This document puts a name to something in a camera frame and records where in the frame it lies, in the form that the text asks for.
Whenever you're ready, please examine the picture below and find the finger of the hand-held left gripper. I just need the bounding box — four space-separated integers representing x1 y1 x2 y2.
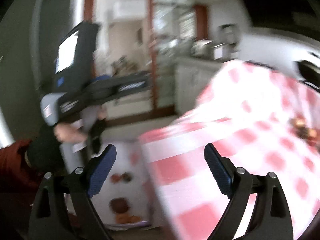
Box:
114 73 152 100

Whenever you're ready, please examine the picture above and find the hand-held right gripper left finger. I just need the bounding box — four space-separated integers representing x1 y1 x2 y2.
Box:
28 144 117 240

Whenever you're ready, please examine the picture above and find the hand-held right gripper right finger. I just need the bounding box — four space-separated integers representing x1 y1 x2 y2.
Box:
204 143 293 240

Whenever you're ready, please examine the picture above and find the white box with purple rim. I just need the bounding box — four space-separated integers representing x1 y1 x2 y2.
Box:
62 141 160 231

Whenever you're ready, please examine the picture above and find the maroon smooth passion fruit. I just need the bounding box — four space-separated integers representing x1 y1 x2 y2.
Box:
109 197 130 214

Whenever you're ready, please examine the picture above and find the person's left hand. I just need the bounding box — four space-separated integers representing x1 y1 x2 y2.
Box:
54 124 87 143

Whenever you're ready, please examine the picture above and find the red white checked plastic tablecloth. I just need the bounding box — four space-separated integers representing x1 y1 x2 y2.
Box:
138 59 320 240

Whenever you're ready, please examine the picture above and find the white kitchen cabinet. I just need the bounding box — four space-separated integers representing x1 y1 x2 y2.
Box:
172 57 225 115

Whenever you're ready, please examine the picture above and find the wooden door frame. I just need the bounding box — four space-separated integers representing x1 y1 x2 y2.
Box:
84 0 160 113

